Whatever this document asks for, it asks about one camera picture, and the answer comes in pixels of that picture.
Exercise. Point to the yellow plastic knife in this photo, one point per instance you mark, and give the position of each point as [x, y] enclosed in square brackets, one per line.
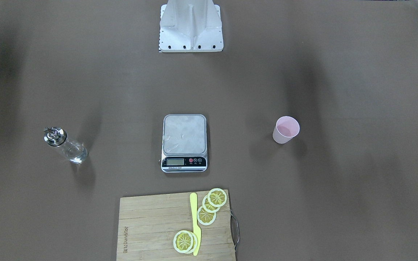
[194, 213]

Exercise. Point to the pink plastic cup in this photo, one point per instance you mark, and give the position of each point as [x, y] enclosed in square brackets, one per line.
[285, 129]

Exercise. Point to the glass sauce dispenser bottle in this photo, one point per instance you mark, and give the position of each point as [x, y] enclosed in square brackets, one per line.
[71, 149]

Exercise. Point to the lemon slice behind front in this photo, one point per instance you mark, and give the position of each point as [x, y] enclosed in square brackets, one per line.
[194, 245]

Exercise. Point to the white metal mount base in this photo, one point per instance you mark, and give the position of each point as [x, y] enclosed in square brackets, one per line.
[190, 26]

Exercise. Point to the digital kitchen scale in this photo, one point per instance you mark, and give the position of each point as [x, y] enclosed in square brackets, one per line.
[184, 145]

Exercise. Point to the bamboo cutting board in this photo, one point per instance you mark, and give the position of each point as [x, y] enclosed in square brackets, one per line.
[147, 225]

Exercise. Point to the lemon slice front single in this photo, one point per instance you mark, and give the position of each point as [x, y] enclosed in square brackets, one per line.
[182, 241]

